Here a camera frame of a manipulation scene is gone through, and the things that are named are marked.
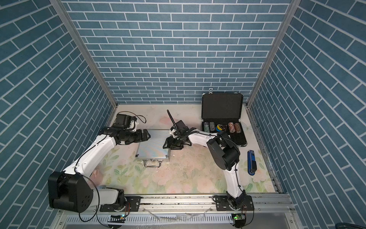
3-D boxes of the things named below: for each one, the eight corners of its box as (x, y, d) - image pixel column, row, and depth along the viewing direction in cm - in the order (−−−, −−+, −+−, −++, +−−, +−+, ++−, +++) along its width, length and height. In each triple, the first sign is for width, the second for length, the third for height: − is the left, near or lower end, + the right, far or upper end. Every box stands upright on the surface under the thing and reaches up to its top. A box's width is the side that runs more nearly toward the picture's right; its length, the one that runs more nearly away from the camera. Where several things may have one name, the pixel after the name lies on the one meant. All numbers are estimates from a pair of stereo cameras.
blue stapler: (248, 174, 86) (250, 172, 82) (246, 152, 95) (249, 149, 92) (254, 175, 85) (257, 173, 82) (252, 153, 95) (255, 150, 91)
